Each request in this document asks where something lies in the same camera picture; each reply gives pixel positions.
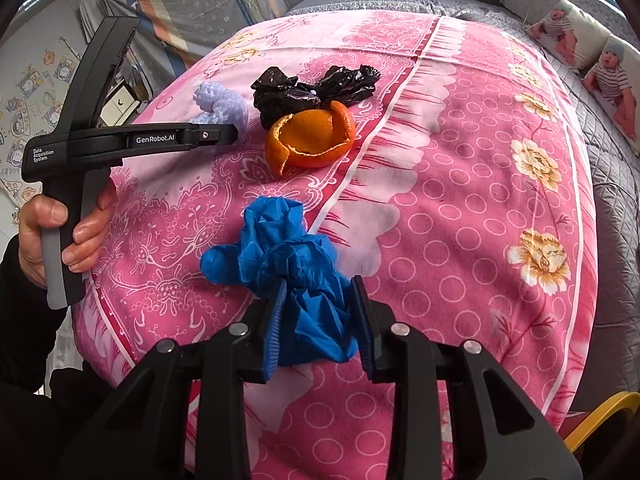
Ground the blue rubber glove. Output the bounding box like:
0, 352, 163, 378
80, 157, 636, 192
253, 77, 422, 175
200, 197, 360, 367

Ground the person's left hand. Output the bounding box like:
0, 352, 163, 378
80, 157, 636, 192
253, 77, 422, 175
17, 178, 118, 273

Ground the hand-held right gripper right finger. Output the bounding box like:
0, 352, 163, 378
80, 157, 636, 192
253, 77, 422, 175
350, 275, 583, 480

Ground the yellow bin rim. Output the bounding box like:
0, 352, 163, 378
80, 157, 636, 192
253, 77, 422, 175
562, 391, 640, 461

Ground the cartoon wall poster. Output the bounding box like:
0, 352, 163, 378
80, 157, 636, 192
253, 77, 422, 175
0, 35, 86, 221

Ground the pink floral blanket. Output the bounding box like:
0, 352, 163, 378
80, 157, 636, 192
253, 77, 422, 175
70, 10, 598, 480

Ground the orange peel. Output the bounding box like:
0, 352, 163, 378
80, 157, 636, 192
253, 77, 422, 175
265, 100, 357, 178

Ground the person's left forearm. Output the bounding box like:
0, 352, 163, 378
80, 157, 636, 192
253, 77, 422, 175
0, 232, 71, 401

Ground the white cabinet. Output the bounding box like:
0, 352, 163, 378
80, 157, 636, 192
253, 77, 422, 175
97, 77, 141, 128

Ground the lilac fluffy sponge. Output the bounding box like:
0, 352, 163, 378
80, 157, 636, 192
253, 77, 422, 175
192, 81, 249, 136

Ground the hanging patterned striped sheet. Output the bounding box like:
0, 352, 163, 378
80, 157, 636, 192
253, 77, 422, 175
100, 0, 296, 68

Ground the baby print pillow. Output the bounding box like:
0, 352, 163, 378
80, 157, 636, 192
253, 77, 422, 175
582, 35, 640, 156
529, 0, 613, 71

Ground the crumpled black plastic bag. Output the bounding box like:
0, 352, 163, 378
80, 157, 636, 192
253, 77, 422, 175
250, 64, 380, 130

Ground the hanging white towel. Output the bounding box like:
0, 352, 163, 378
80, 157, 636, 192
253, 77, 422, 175
77, 0, 108, 36

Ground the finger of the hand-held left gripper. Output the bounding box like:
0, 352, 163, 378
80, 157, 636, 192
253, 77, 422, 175
177, 123, 240, 148

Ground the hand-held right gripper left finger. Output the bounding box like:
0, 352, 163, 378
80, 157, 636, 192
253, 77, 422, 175
60, 279, 289, 480

